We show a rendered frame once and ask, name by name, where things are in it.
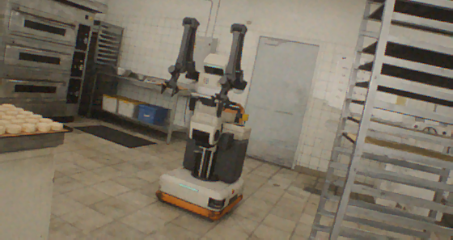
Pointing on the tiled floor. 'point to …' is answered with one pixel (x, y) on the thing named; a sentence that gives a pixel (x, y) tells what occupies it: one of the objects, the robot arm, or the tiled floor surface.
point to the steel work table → (150, 88)
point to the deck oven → (44, 48)
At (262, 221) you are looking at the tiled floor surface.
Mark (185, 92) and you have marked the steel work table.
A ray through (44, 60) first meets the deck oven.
